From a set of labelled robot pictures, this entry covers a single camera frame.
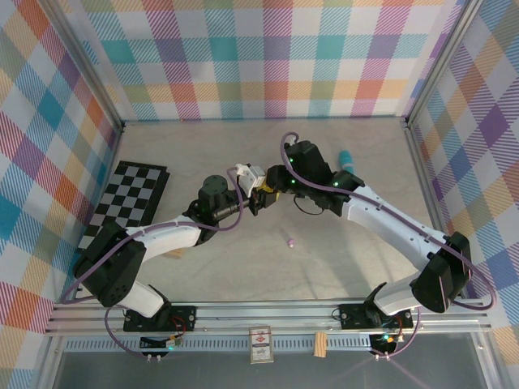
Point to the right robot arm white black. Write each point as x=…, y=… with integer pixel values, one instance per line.
x=385, y=219

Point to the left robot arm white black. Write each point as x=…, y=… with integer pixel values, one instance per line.
x=170, y=239

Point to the teal marker pen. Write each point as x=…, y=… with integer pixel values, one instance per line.
x=346, y=160

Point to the small wooden block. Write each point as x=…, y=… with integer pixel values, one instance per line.
x=178, y=255
x=320, y=344

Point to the black grey chessboard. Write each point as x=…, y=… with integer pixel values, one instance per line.
x=129, y=190

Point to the perforated metal strip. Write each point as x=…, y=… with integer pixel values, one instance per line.
x=223, y=344

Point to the playing card box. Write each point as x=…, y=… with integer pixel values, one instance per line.
x=260, y=344

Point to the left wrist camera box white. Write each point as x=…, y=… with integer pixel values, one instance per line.
x=253, y=178

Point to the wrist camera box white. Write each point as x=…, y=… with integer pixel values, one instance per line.
x=253, y=178
x=291, y=140

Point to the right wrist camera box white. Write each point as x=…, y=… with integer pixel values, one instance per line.
x=291, y=140

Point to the aluminium side rail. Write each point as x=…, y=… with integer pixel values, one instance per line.
x=114, y=146
x=421, y=178

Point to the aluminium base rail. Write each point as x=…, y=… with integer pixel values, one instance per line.
x=263, y=314

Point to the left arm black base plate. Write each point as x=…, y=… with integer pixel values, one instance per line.
x=180, y=318

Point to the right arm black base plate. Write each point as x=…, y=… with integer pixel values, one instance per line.
x=353, y=316

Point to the aluminium frame post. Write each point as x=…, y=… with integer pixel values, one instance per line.
x=442, y=61
x=86, y=65

